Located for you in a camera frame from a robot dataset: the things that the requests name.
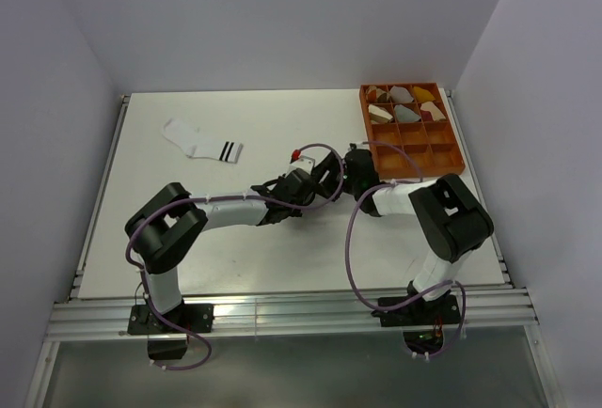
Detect grey teal rolled sock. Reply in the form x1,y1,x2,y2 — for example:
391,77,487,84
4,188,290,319
394,104,421,123

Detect white sock black stripes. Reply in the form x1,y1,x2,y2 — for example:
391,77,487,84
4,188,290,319
161,118,244,164

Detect white brown rolled sock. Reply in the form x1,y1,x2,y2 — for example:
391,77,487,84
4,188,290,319
368,104,393,124

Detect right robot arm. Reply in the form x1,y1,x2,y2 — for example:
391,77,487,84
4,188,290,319
311,147,494,325

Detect grey white rolled sock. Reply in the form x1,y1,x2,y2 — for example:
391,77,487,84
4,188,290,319
388,86,414,103

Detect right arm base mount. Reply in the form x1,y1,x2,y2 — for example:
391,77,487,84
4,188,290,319
371,293,462,327

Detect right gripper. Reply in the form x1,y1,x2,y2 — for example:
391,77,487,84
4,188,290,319
311,150,360,202

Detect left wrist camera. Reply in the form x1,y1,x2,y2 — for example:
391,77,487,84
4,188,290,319
288,149,315,174

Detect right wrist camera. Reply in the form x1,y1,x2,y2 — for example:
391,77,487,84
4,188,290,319
348,141,370,151

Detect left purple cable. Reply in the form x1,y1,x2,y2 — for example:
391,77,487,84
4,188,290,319
124,143,347,371

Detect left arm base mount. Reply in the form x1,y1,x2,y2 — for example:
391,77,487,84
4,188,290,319
127,302,214,336

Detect aluminium front rail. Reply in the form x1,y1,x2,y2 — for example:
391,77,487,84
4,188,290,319
44,286,538,342

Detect yellow rolled sock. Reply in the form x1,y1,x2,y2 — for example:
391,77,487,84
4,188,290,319
413,86,436,103

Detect orange compartment tray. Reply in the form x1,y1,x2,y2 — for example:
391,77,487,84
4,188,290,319
359,82,466,180

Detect pink maroon rolled sock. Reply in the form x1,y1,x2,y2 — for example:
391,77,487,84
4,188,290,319
420,102,447,122

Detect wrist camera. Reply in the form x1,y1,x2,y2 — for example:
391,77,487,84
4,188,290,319
288,149,315,174
348,141,370,151

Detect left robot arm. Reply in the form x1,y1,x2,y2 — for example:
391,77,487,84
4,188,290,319
125,169,315,332

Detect brown orange rolled sock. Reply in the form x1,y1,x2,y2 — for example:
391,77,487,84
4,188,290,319
365,85,391,103

